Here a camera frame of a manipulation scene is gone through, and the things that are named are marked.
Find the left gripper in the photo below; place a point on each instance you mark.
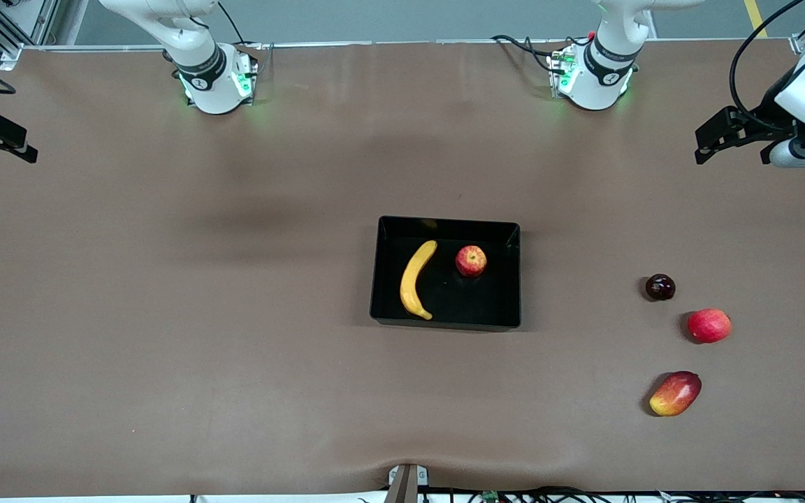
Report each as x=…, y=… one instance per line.
x=766, y=116

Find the small red-yellow striped apple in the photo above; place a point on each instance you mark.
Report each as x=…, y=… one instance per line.
x=471, y=261

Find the black plastic tray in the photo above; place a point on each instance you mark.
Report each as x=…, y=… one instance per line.
x=493, y=300

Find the yellow banana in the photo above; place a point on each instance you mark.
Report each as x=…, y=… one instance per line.
x=411, y=283

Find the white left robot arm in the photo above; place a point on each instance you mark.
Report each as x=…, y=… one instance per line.
x=595, y=77

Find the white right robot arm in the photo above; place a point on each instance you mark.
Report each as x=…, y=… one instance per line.
x=214, y=84

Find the dark red plum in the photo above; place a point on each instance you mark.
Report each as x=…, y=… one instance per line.
x=660, y=287

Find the red round apple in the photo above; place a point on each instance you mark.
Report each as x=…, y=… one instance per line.
x=709, y=325

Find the red-yellow mango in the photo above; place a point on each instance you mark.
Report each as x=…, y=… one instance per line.
x=676, y=393

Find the small green circuit board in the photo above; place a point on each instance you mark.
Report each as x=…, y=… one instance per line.
x=490, y=497

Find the camera post with metal bracket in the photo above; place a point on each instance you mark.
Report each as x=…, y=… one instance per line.
x=402, y=485

